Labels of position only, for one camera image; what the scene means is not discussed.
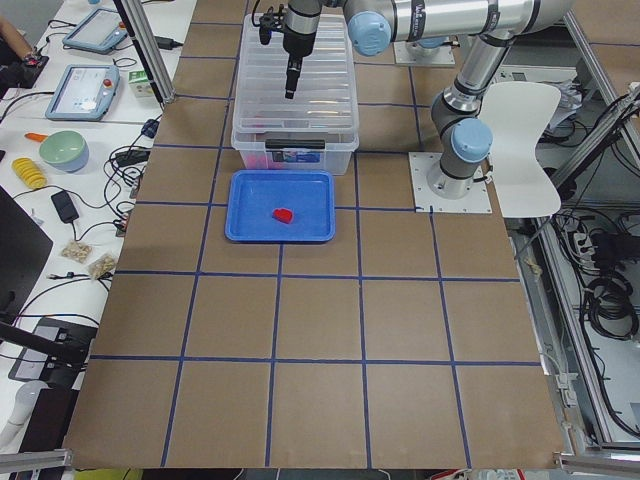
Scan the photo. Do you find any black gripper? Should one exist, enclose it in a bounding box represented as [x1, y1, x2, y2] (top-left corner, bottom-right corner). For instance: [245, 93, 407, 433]
[258, 7, 316, 99]

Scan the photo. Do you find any red block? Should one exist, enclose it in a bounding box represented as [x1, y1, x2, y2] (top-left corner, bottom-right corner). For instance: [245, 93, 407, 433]
[272, 208, 294, 224]

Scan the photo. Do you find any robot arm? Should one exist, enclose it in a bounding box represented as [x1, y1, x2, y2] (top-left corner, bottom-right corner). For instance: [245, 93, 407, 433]
[254, 0, 573, 199]

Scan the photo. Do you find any clear plastic storage box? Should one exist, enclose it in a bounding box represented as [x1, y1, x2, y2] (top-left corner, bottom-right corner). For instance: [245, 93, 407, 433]
[231, 14, 359, 175]

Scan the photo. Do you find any blue plastic tray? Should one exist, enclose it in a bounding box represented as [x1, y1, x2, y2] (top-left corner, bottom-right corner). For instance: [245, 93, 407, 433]
[225, 170, 335, 243]

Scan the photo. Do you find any green white carton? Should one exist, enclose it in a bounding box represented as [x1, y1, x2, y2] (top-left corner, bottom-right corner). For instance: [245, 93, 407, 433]
[127, 70, 155, 98]

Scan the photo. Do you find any teach pendant tablet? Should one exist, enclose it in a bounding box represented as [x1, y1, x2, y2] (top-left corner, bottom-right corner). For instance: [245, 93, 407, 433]
[62, 8, 128, 54]
[45, 65, 120, 122]

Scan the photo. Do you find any white chair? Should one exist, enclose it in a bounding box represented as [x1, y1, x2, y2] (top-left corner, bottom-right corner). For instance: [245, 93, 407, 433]
[479, 81, 561, 218]

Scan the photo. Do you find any green bowl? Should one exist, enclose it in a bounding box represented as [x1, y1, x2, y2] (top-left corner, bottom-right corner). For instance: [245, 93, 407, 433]
[39, 130, 89, 173]

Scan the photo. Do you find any toy carrot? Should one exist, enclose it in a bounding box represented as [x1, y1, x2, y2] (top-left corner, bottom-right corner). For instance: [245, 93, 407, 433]
[24, 132, 48, 143]

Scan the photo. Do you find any black power adapter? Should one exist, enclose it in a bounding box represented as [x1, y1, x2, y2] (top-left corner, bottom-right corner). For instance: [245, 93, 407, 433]
[51, 190, 79, 224]

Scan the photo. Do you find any snack bag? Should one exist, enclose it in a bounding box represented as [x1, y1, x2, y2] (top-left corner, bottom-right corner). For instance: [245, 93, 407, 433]
[60, 240, 93, 264]
[87, 253, 117, 280]

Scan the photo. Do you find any yellow toy corn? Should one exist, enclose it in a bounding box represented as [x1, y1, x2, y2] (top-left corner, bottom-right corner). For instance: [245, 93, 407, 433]
[11, 157, 48, 190]

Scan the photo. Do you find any black monitor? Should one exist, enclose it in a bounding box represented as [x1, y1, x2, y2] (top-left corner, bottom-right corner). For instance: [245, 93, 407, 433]
[0, 189, 53, 324]

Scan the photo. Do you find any black box latch handle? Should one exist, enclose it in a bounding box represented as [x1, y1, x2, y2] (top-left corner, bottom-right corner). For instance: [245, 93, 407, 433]
[265, 139, 326, 151]

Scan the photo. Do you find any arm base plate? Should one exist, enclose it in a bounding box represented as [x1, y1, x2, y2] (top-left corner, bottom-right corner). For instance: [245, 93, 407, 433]
[408, 152, 492, 215]
[393, 37, 456, 68]

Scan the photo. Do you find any aluminium frame post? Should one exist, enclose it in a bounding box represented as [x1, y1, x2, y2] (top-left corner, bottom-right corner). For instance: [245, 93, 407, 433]
[113, 0, 175, 107]

